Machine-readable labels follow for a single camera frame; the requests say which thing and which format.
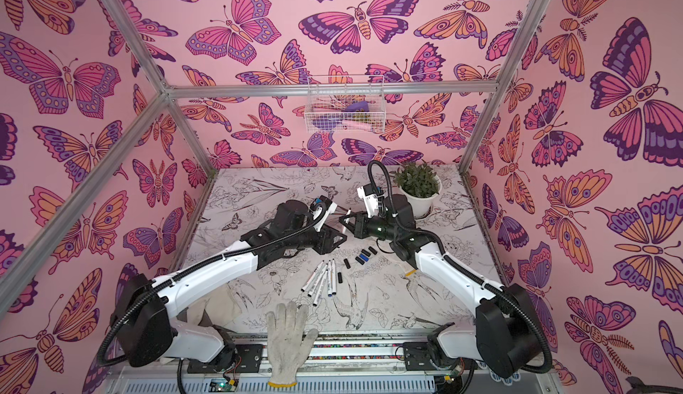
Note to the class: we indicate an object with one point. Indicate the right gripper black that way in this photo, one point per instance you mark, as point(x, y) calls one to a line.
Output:
point(360, 225)

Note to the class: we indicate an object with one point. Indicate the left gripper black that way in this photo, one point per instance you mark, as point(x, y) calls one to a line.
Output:
point(325, 239)

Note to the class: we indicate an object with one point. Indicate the white marker pen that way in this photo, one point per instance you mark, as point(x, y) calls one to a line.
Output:
point(347, 212)
point(319, 278)
point(321, 289)
point(313, 276)
point(331, 278)

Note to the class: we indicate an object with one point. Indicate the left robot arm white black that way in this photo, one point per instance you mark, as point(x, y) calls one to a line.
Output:
point(144, 325)

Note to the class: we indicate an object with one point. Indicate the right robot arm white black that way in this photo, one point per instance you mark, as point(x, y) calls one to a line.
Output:
point(506, 334)

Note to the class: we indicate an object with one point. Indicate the white potted green plant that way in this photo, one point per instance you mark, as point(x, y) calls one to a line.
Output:
point(421, 185)

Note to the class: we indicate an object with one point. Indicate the white glove front centre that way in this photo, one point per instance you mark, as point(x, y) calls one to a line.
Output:
point(288, 344)

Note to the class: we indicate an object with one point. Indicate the green circuit board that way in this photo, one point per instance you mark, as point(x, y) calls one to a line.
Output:
point(223, 386)

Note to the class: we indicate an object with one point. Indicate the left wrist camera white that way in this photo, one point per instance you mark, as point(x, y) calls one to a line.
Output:
point(321, 209)

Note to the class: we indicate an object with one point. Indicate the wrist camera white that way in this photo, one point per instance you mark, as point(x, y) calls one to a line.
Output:
point(372, 200)
point(321, 209)

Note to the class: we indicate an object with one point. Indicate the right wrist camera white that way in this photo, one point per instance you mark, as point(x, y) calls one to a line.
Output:
point(372, 200)

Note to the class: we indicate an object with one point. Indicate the white wire basket on wall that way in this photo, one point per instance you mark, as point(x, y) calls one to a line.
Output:
point(348, 103)

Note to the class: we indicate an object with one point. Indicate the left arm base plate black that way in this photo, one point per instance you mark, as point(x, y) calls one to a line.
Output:
point(241, 358)

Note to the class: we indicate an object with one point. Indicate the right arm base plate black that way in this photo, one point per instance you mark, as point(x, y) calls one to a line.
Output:
point(421, 356)

